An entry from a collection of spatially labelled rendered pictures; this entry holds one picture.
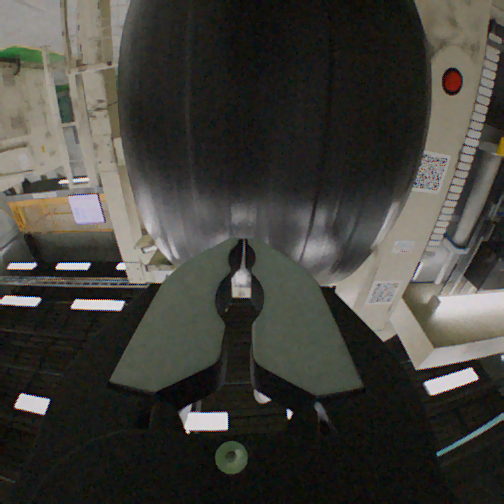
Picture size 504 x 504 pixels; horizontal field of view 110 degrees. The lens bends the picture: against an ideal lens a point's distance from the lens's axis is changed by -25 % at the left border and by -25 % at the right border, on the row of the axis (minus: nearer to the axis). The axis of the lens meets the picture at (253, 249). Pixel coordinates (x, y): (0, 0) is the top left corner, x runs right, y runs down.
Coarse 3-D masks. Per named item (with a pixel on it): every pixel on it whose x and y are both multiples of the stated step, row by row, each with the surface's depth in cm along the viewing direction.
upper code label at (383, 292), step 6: (378, 282) 50; (384, 282) 51; (390, 282) 51; (396, 282) 51; (372, 288) 51; (378, 288) 51; (384, 288) 52; (390, 288) 52; (396, 288) 52; (372, 294) 52; (378, 294) 53; (384, 294) 53; (390, 294) 53; (372, 300) 54; (378, 300) 54; (384, 300) 54; (390, 300) 54
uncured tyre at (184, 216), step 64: (192, 0) 12; (256, 0) 12; (320, 0) 12; (384, 0) 12; (128, 64) 15; (192, 64) 14; (256, 64) 14; (320, 64) 14; (384, 64) 14; (128, 128) 18; (192, 128) 16; (256, 128) 16; (320, 128) 16; (384, 128) 15; (192, 192) 18; (256, 192) 18; (320, 192) 18; (384, 192) 18; (192, 256) 24; (320, 256) 24
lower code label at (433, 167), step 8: (424, 152) 35; (432, 152) 35; (424, 160) 36; (432, 160) 35; (440, 160) 35; (448, 160) 35; (424, 168) 36; (432, 168) 36; (440, 168) 36; (424, 176) 37; (432, 176) 37; (440, 176) 37; (416, 184) 38; (424, 184) 38; (432, 184) 38; (440, 184) 38; (432, 192) 39
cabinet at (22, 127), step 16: (0, 64) 206; (16, 64) 234; (0, 80) 215; (16, 80) 243; (0, 96) 223; (16, 96) 252; (0, 112) 232; (16, 112) 259; (0, 128) 243; (16, 128) 265
